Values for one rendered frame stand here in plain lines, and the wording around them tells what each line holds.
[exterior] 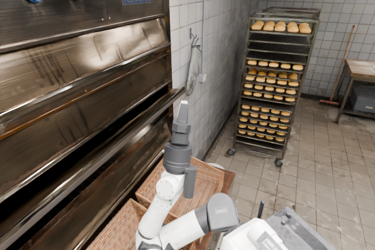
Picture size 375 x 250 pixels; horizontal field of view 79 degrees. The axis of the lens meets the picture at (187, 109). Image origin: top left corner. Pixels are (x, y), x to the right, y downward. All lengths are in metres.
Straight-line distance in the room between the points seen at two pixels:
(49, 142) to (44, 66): 0.29
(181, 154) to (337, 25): 4.47
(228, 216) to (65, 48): 0.87
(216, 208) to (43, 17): 0.89
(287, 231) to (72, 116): 0.93
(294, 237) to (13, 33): 1.08
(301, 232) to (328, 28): 4.33
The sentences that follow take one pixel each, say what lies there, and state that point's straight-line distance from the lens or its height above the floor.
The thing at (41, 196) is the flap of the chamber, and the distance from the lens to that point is 1.03.
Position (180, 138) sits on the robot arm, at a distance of 0.68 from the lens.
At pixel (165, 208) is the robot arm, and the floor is 1.45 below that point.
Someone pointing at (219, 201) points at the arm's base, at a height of 1.42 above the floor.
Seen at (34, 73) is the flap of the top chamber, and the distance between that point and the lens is 0.97.
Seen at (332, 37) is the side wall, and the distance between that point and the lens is 4.96.
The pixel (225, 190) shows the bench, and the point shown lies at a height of 0.58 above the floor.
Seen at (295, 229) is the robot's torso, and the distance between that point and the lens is 0.87.
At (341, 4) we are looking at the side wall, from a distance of 4.90.
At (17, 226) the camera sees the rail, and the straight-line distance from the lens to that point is 0.94.
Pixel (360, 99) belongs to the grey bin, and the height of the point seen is 0.43.
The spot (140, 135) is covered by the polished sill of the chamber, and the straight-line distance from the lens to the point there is 1.57.
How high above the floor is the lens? 2.08
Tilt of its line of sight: 29 degrees down
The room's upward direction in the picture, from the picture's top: straight up
